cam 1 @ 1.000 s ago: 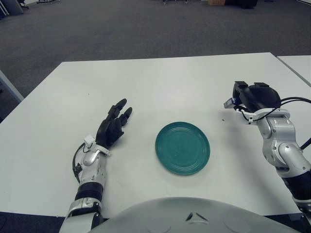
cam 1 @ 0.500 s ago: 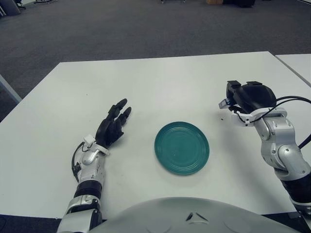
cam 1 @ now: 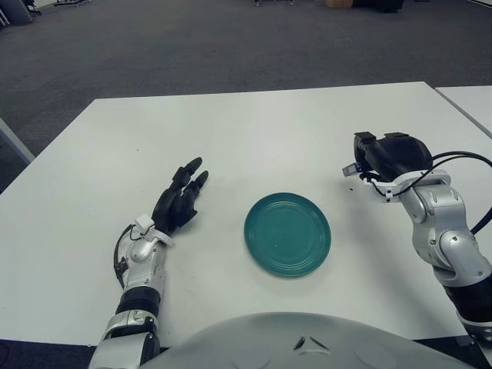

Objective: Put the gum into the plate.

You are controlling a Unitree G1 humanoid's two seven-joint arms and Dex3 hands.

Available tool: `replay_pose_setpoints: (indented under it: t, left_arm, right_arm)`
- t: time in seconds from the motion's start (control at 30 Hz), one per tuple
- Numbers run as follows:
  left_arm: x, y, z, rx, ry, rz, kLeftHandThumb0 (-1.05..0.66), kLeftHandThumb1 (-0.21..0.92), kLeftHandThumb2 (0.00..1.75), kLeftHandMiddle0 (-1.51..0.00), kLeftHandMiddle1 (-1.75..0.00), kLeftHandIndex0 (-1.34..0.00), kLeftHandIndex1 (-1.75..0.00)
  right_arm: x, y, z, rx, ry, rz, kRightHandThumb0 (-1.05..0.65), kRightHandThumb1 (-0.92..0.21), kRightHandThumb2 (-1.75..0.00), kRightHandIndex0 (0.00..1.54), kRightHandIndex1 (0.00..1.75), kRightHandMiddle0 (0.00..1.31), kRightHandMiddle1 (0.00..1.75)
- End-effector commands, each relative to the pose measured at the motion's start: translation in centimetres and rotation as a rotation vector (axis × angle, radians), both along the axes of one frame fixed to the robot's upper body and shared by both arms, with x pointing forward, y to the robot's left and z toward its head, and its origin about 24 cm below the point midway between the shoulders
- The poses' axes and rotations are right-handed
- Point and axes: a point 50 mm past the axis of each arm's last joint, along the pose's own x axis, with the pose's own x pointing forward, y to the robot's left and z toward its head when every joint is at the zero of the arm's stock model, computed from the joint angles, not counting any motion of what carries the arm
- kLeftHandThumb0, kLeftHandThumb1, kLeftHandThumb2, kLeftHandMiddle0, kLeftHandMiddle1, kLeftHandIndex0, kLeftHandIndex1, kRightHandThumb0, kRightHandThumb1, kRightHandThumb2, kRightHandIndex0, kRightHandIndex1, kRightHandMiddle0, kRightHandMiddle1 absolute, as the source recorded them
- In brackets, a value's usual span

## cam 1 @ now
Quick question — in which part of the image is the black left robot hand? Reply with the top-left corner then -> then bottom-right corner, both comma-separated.
152,155 -> 210,235

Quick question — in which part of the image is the teal round plate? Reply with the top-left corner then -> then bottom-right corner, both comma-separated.
243,192 -> 332,278

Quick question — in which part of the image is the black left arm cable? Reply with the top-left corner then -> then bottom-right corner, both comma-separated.
114,226 -> 141,285

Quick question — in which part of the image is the grey robot torso shell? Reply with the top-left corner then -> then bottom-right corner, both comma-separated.
134,311 -> 477,369

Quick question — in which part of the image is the white desk with leg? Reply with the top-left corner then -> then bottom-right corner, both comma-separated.
0,117 -> 35,165

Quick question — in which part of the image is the black bulky furniture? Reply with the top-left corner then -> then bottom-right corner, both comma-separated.
353,0 -> 407,13

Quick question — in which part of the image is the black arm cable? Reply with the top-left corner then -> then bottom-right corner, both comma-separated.
114,226 -> 141,285
399,151 -> 492,234

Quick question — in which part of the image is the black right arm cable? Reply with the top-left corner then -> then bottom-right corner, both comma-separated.
399,151 -> 492,234

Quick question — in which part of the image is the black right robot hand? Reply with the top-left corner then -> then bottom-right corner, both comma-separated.
352,131 -> 434,184

